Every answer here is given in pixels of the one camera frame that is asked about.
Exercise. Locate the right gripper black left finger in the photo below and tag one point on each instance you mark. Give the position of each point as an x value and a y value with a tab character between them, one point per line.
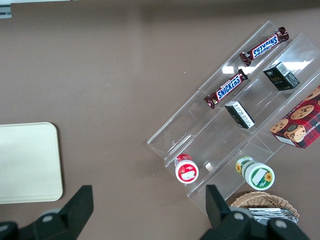
75	212

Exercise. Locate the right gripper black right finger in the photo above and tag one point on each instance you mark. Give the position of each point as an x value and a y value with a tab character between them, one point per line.
222	220

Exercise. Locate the oval light wicker basket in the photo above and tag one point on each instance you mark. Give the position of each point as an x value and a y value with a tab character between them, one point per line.
257	200

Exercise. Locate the cream rectangular tray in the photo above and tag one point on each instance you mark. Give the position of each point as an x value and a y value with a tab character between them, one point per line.
27	162

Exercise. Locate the green and white cup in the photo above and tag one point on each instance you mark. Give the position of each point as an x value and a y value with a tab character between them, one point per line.
255	172

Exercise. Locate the red and white cup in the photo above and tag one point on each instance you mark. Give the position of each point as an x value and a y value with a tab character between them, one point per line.
186	170

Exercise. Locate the clear acrylic stepped shelf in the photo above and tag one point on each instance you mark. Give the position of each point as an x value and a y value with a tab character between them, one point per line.
200	135

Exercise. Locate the small black box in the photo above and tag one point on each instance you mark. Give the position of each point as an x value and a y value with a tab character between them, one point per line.
240	115
281	76

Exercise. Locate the red tartan cookie box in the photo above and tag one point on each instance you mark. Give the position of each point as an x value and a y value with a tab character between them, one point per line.
300	125

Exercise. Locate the Snickers chocolate bar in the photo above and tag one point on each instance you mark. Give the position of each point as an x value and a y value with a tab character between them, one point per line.
266	46
227	88

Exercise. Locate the small white grey device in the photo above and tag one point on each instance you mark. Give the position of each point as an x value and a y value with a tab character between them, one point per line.
5	12

